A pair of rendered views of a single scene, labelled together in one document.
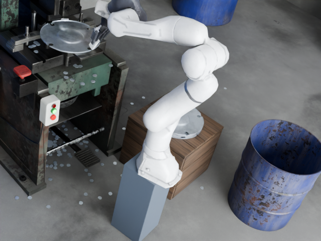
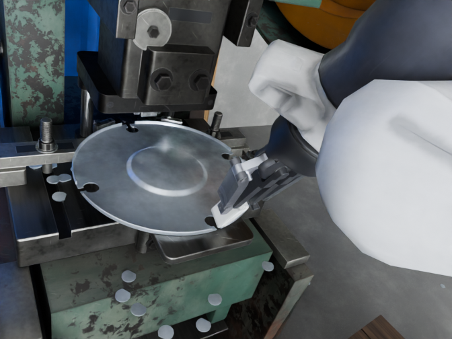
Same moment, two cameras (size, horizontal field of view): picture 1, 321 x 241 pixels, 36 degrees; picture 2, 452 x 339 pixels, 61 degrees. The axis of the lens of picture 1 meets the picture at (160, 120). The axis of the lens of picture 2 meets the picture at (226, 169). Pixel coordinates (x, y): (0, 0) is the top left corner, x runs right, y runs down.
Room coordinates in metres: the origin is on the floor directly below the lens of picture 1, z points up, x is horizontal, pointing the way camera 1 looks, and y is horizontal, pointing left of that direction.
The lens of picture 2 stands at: (1.59, 0.31, 1.16)
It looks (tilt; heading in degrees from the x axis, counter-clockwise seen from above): 34 degrees down; 15
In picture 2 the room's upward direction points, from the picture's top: 17 degrees clockwise
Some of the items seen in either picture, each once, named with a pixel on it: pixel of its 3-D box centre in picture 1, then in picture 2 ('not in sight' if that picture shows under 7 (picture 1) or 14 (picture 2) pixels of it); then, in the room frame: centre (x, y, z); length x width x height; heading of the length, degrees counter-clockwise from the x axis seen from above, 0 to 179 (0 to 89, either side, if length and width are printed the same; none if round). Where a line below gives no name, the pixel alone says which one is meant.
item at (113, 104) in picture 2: (55, 8); (145, 87); (2.13, 0.63, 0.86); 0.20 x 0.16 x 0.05; 144
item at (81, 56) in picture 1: (75, 52); (171, 218); (2.03, 0.49, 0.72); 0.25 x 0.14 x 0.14; 54
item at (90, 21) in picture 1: (81, 21); (216, 134); (2.27, 0.53, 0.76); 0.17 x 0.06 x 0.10; 144
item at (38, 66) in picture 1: (53, 42); (134, 173); (2.13, 0.63, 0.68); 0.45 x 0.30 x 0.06; 144
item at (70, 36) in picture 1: (70, 36); (167, 169); (2.06, 0.53, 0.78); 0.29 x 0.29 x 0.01
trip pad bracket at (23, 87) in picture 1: (25, 93); not in sight; (1.74, 0.63, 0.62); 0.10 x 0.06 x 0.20; 144
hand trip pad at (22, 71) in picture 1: (22, 76); not in sight; (1.73, 0.64, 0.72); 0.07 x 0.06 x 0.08; 54
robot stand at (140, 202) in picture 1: (142, 196); not in sight; (1.68, -0.01, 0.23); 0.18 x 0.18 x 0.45; 64
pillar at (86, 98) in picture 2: (34, 16); (87, 101); (2.10, 0.73, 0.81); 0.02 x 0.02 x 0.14
